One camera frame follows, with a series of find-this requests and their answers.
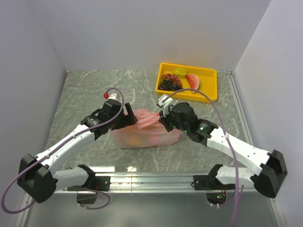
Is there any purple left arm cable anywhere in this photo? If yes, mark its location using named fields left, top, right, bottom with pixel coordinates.
left=0, top=87, right=125, bottom=214

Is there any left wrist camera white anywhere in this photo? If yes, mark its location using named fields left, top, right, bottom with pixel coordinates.
left=103, top=93, right=119, bottom=101

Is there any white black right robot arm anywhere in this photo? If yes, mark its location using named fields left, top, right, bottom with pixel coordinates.
left=157, top=98, right=288, bottom=198

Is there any dark purple grape bunch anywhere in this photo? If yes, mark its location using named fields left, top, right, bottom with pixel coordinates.
left=158, top=79, right=183, bottom=91

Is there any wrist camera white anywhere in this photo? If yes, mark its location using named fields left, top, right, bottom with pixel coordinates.
left=103, top=93, right=119, bottom=101
left=157, top=94, right=173, bottom=117

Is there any red strawberry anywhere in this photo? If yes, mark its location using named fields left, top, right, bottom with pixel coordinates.
left=148, top=135, right=161, bottom=147

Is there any red grape bunch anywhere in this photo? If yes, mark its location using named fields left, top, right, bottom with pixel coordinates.
left=161, top=73, right=182, bottom=87

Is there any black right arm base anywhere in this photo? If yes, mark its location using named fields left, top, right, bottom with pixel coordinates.
left=191, top=175, right=227, bottom=206

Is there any yellow plastic tray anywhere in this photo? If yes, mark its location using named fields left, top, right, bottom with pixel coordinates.
left=155, top=63, right=217, bottom=102

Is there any watermelon slice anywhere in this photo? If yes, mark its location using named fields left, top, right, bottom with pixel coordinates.
left=186, top=74, right=200, bottom=93

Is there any pink plastic bag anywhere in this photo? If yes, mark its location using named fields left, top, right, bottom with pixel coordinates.
left=111, top=109, right=182, bottom=148

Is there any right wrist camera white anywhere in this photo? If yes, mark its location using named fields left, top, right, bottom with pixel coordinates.
left=157, top=94, right=173, bottom=117

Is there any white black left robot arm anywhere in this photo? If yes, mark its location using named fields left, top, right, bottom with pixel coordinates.
left=17, top=98, right=137, bottom=203

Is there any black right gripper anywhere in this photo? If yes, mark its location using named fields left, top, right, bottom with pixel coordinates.
left=159, top=106, right=189, bottom=133

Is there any yellow orange fruit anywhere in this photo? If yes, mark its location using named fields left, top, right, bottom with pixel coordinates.
left=127, top=137, right=145, bottom=148

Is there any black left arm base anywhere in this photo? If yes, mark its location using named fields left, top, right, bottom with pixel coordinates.
left=66, top=176, right=111, bottom=208

